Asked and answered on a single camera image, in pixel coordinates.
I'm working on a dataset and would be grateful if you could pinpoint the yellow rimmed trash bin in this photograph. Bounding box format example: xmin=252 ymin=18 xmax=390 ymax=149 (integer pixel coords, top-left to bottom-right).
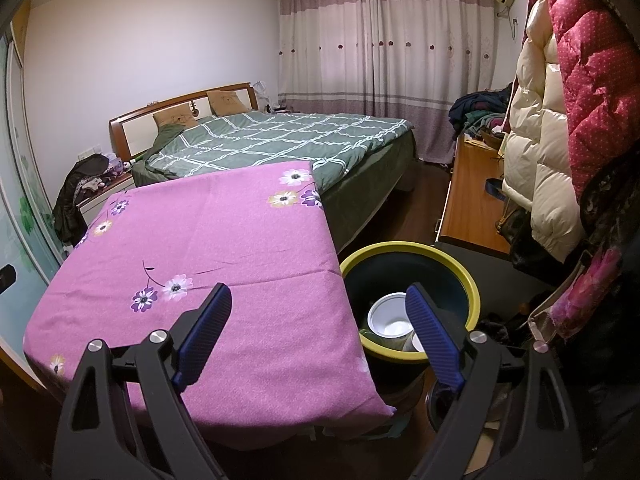
xmin=339 ymin=242 xmax=481 ymax=363

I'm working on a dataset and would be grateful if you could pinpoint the white puffer jacket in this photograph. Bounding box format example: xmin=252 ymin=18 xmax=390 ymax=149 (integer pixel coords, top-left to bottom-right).
xmin=501 ymin=0 xmax=586 ymax=258

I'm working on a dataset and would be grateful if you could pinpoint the red dotted jacket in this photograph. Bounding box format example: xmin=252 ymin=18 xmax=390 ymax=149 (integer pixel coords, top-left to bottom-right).
xmin=522 ymin=0 xmax=640 ymax=201

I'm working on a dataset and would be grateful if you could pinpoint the wooden desk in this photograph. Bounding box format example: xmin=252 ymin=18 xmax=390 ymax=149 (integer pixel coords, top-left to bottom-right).
xmin=435 ymin=135 xmax=513 ymax=261

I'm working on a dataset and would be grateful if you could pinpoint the white paper bowl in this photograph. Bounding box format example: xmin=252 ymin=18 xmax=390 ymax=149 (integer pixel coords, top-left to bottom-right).
xmin=367 ymin=292 xmax=416 ymax=339

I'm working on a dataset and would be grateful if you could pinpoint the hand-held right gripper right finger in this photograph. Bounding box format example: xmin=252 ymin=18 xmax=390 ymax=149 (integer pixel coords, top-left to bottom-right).
xmin=405 ymin=282 xmax=583 ymax=480

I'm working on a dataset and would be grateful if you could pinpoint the white nightstand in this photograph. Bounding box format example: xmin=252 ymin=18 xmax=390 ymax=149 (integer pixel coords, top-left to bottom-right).
xmin=75 ymin=175 xmax=136 ymax=226

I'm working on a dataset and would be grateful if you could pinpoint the sliding wardrobe door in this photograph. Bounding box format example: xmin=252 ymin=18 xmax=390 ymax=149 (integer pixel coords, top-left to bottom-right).
xmin=0 ymin=25 xmax=68 ymax=361

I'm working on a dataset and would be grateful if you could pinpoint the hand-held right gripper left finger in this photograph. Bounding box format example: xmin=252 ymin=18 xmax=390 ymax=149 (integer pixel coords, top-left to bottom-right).
xmin=52 ymin=282 xmax=233 ymax=480

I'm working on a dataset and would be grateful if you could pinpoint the purple floral tablecloth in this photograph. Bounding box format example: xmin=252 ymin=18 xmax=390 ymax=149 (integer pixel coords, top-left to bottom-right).
xmin=23 ymin=160 xmax=396 ymax=433

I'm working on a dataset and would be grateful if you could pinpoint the green plastic bag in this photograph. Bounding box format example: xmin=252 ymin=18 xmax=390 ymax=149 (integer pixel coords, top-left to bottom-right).
xmin=362 ymin=330 xmax=413 ymax=353

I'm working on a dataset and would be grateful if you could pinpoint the black bag on nightstand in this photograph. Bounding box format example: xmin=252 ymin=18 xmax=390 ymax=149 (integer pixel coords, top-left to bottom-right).
xmin=52 ymin=155 xmax=108 ymax=248

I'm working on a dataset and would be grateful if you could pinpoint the pink floral cloth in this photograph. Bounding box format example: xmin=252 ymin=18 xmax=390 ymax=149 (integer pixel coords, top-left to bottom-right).
xmin=547 ymin=245 xmax=623 ymax=341

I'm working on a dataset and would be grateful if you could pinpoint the brown handbag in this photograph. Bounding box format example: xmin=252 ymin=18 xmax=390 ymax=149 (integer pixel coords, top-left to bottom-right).
xmin=495 ymin=205 xmax=533 ymax=251

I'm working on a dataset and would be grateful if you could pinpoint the wooden bed headboard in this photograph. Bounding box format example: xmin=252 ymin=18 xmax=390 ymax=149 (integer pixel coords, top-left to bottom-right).
xmin=109 ymin=82 xmax=261 ymax=161

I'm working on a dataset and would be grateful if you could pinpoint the pile of clothes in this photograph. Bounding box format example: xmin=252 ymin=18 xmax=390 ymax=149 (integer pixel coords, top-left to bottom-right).
xmin=448 ymin=82 xmax=516 ymax=136

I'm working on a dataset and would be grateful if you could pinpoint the brown bear face pillow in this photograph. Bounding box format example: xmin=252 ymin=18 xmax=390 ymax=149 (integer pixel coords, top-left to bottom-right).
xmin=152 ymin=110 xmax=198 ymax=131

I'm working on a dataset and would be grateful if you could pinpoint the pink white curtain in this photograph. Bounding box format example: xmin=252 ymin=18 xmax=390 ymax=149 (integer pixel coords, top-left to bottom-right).
xmin=274 ymin=0 xmax=516 ymax=163

